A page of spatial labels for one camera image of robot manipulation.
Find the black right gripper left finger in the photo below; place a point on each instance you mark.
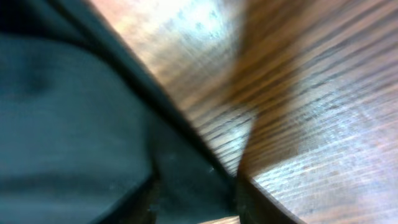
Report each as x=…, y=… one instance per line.
x=137, y=207

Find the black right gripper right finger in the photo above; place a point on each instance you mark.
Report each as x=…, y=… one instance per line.
x=254, y=207

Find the black polo shirt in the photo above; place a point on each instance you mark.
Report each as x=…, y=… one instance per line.
x=82, y=126

